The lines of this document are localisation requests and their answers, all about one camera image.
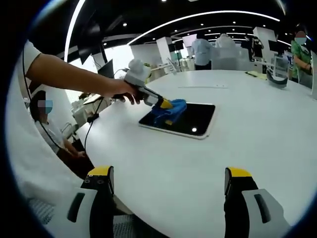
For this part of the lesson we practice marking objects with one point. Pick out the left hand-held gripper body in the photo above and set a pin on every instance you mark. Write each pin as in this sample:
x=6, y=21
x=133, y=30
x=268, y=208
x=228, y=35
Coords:
x=138, y=77

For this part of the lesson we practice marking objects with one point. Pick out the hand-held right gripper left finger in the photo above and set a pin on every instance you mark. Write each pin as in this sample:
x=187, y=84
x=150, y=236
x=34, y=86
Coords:
x=83, y=208

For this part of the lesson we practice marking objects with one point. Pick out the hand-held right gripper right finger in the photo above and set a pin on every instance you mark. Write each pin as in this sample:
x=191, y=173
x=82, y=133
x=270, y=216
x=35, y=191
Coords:
x=247, y=210

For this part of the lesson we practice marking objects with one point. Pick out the blue cleaning cloth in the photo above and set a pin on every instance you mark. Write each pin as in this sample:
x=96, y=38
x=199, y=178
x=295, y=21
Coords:
x=173, y=110

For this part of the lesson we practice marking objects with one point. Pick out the black tablet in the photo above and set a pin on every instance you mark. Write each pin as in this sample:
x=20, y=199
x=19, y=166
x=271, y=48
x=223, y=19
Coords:
x=193, y=117

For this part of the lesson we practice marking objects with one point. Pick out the person's left hand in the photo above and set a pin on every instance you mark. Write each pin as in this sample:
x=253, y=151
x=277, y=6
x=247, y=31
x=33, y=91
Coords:
x=123, y=91

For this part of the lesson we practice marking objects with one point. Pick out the black monitor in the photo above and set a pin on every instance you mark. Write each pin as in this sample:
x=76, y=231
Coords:
x=106, y=68

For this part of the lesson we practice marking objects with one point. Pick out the grey mesh chair seat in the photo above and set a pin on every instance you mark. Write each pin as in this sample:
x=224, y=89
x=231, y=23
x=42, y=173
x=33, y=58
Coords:
x=131, y=226

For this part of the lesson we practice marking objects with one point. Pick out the translucent divider panel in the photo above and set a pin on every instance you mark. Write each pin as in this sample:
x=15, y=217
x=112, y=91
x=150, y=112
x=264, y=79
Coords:
x=232, y=59

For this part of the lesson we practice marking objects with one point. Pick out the yellow paper sheets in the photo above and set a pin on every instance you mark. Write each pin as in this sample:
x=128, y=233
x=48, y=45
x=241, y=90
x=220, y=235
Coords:
x=256, y=75

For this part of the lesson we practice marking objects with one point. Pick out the white office chair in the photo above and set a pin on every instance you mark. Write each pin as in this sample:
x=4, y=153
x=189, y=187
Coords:
x=281, y=65

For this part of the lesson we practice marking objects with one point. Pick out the white standing panel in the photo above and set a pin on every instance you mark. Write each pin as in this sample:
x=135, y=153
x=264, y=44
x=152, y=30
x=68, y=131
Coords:
x=314, y=84

